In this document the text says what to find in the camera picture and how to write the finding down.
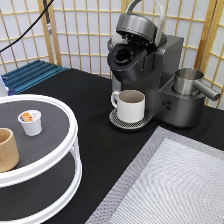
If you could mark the wooden shoji screen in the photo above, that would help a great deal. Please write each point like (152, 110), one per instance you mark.
(74, 34)

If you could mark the grey Keurig coffee machine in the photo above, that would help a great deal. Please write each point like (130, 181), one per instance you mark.
(143, 58)

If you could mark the white coffee pod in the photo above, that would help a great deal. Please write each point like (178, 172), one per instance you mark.
(31, 122)

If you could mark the white ceramic mug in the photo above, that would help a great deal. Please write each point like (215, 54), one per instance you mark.
(130, 105)

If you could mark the grey woven placemat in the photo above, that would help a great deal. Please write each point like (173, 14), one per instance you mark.
(172, 180)

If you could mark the stainless steel milk frother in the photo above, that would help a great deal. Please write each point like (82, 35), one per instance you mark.
(189, 82)

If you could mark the wooden cup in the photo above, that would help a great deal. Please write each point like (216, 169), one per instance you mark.
(9, 155)

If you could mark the white two-tier round shelf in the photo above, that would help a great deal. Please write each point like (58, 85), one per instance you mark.
(49, 170)

